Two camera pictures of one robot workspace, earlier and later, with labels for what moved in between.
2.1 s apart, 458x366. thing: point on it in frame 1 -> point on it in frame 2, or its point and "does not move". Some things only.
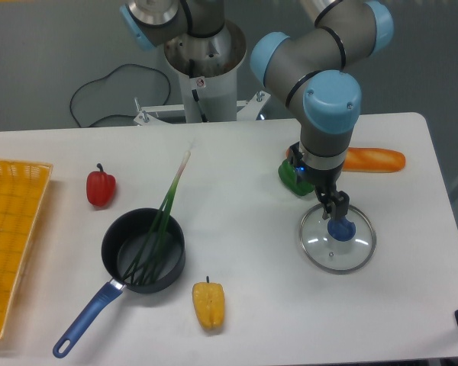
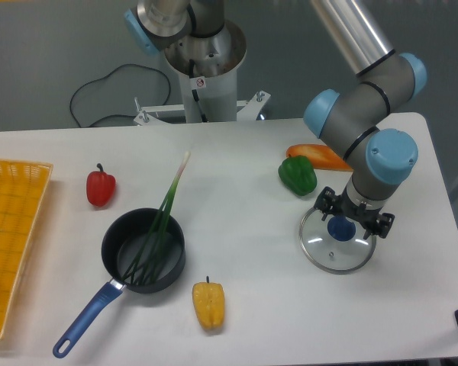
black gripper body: x=327 y=180 -> x=366 y=216
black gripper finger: x=340 y=203 -> x=382 y=227
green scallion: x=144 y=269 does not move
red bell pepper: x=101 y=187 does not move
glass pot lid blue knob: x=341 y=229 does not move
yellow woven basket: x=14 y=194 does not move
